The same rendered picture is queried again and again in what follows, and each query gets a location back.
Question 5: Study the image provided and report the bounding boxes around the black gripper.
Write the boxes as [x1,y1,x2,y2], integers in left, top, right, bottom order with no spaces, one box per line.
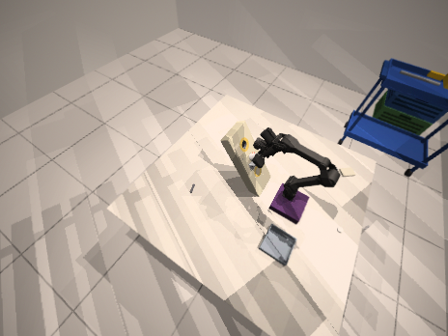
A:
[252,144,275,168]

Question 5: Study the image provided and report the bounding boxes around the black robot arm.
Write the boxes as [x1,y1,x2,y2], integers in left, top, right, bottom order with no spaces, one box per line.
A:
[253,127,340,201]

